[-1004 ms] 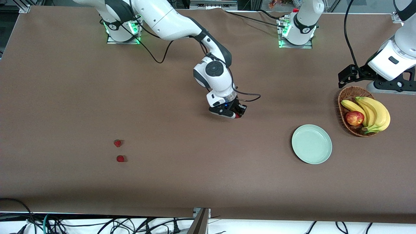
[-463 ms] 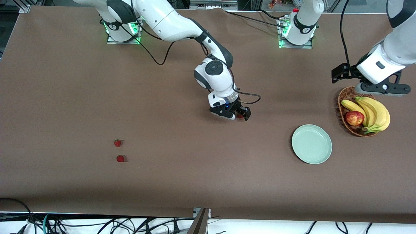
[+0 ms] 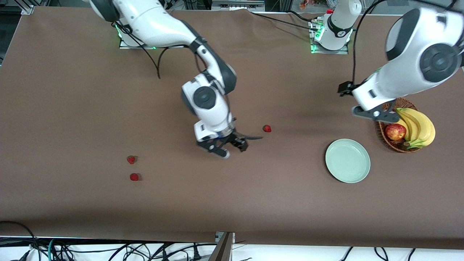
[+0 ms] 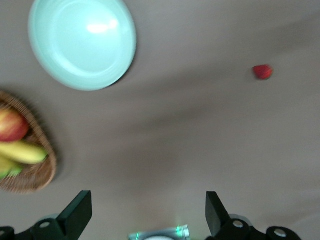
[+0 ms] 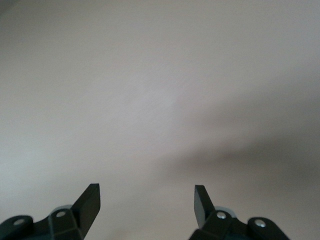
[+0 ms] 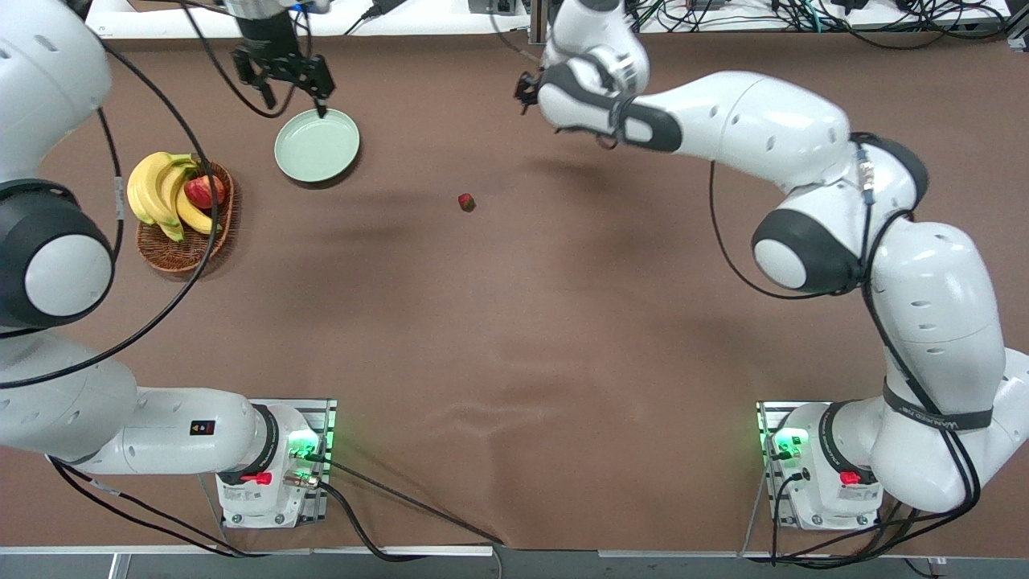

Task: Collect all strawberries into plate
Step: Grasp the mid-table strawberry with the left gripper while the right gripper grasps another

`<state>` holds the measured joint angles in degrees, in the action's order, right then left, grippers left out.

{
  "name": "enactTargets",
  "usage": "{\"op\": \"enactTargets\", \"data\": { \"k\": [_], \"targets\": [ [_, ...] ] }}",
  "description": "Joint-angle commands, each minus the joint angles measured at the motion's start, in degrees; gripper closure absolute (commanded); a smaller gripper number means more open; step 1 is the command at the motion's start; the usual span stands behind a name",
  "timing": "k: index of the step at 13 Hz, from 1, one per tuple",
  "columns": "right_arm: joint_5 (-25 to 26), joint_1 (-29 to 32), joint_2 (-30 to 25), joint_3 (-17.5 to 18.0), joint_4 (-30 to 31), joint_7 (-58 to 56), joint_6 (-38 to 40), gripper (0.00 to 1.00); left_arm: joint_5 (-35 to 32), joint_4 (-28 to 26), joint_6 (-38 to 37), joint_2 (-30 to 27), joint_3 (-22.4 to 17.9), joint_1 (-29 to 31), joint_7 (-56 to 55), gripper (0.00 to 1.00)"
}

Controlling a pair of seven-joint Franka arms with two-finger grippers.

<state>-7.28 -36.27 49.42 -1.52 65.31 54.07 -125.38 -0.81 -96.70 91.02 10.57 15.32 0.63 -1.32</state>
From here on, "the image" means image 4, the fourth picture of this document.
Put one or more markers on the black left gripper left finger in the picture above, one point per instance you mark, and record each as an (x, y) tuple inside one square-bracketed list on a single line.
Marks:
[(75, 215)]

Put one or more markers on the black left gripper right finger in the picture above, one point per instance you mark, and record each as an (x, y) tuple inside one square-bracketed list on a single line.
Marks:
[(216, 217)]

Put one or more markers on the red strawberry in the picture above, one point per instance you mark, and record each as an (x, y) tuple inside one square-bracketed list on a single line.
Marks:
[(262, 72)]

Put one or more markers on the pale green round plate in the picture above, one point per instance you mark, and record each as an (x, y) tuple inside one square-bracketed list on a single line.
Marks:
[(80, 42)]

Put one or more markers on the brown wicker basket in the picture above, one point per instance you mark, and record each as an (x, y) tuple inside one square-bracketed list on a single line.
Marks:
[(37, 172)]

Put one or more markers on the small yellow banana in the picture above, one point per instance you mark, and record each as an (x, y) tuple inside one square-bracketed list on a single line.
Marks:
[(25, 152)]

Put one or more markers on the brown table cover sheet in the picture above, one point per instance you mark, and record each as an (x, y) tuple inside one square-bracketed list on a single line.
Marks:
[(175, 125)]

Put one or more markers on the red apple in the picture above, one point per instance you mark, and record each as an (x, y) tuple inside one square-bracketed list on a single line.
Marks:
[(11, 126)]

